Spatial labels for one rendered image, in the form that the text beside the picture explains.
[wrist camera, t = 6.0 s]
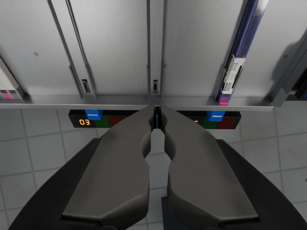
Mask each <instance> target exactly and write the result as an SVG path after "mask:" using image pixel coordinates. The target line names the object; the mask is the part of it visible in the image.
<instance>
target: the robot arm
mask: <svg viewBox="0 0 307 230"><path fill-rule="evenodd" d="M157 118H158V129H161V131H162V132H163V133H164V135H165V139H164V151H165V153H166V154H167V155H168V156H169V157H170V159H171V161H172V162H171V163H170V164H169V172H168V184H167V197H168V206H169V213H170V215H171V216H172V217H173V218H174V219H175V220H176V221H178V222H180V223H181V224H183V225H185V226H186V227H188V228H189V229H191V230H307V222H306V221H305V220H304V218H303V217H302V216H301V214H300V213H299V212H298V211H297V209H296V208H295V207H294V206H293V204H292V203H291V202H290V201H289V200H288V199H287V197H286V196H285V195H284V194H283V193H282V192H281V191H280V190H279V189H278V188H277V187H276V186H275V185H274V184H273V183H272V182H271V181H270V180H269V179H267V178H266V177H265V176H264V175H263V174H262V173H261V172H260V171H258V170H257V169H256V168H255V167H254V166H253V165H252V164H250V163H249V162H248V161H247V160H246V159H245V158H244V157H243V156H241V155H240V154H239V153H238V152H237V151H236V150H234V149H233V148H232V147H231V146H230V145H229V144H228V143H227V142H225V141H224V140H223V139H216V138H215V137H214V136H213V135H212V134H211V133H210V132H208V131H207V130H206V129H205V128H203V127H202V126H201V125H199V124H198V123H196V122H194V121H193V120H191V119H189V118H188V117H186V116H184V115H182V114H181V113H179V112H177V111H175V110H174V109H172V108H170V107H168V106H166V105H161V106H154V105H149V106H147V107H145V108H143V109H141V110H140V111H138V112H136V113H134V114H132V115H131V116H129V117H127V118H125V119H123V120H122V121H120V122H119V123H117V124H116V125H114V126H113V127H112V128H110V129H109V130H108V131H107V132H106V133H104V134H103V135H102V136H101V137H100V138H93V139H92V140H91V141H90V142H89V143H88V144H87V145H85V146H84V147H83V148H82V149H81V150H80V151H79V152H78V153H77V154H75V155H74V156H73V157H72V158H71V159H70V160H69V161H68V162H67V163H65V164H64V165H63V166H62V167H61V168H60V169H59V170H58V171H57V172H56V173H55V174H54V175H53V176H52V177H50V178H49V179H48V180H47V181H46V182H45V183H44V184H43V185H42V186H41V187H40V188H39V189H38V190H37V191H36V192H35V193H34V195H33V196H32V197H31V198H30V199H29V201H28V202H27V203H26V205H25V206H24V207H23V208H22V210H21V211H20V212H19V214H18V215H17V216H16V218H15V219H14V221H13V222H12V224H11V225H10V227H9V229H8V230H126V229H127V228H129V227H131V226H132V225H134V224H136V223H137V222H139V221H140V220H142V219H143V218H145V216H146V215H147V213H148V205H149V164H148V163H147V162H146V160H145V158H146V156H147V155H148V154H149V153H150V151H151V132H152V131H153V130H154V129H156V120H157Z"/></svg>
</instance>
